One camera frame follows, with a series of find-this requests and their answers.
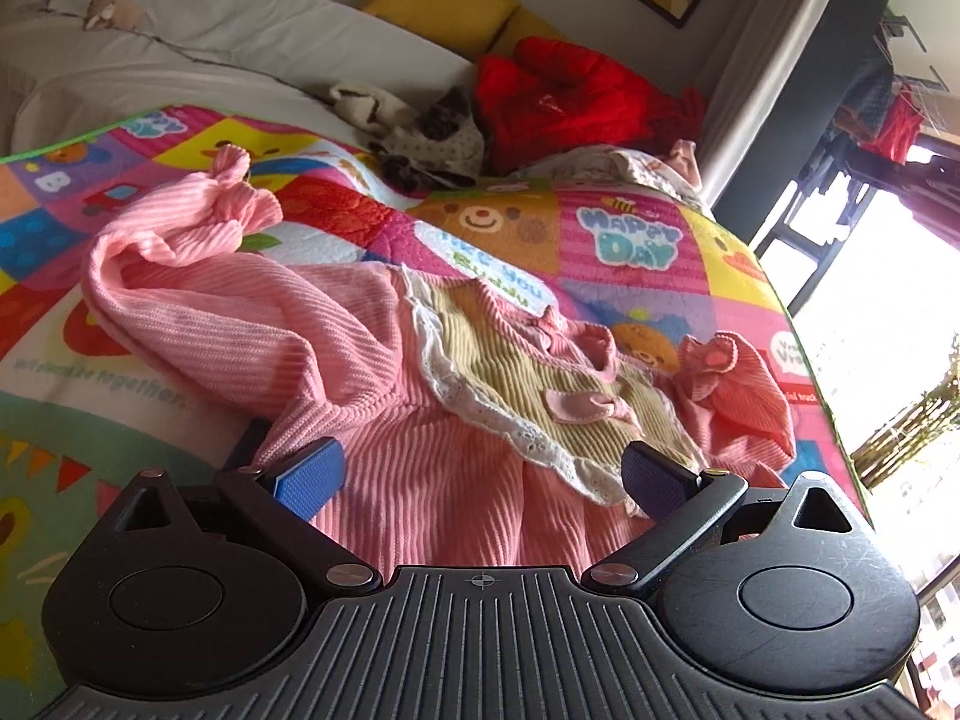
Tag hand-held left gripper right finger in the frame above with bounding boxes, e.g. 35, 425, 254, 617
582, 441, 871, 597

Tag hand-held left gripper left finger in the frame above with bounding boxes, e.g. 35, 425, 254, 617
106, 418, 383, 597

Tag pink ribbed baby dress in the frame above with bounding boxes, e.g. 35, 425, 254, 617
81, 146, 797, 572

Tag hanging clothes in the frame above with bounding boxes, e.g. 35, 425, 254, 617
829, 60, 947, 166

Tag colourful printed play mat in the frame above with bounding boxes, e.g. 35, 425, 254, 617
0, 106, 875, 700

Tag outdoor plant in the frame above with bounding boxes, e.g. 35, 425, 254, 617
850, 356, 960, 490

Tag white floral garment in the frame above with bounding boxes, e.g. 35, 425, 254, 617
510, 138, 707, 205

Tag grey patterned cloth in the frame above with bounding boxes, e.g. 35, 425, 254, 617
370, 85, 490, 193

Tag cream cloth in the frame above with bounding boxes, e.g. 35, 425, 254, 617
325, 81, 418, 140

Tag red garment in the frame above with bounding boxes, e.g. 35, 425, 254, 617
475, 36, 707, 170

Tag white covered sofa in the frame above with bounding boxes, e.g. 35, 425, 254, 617
0, 0, 721, 166

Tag yellow cushion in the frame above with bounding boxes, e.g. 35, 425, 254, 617
501, 6, 565, 55
362, 0, 521, 61

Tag beige plush toy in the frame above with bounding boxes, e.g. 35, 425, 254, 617
81, 0, 152, 33

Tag black window frame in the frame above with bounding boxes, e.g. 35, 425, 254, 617
750, 131, 960, 271

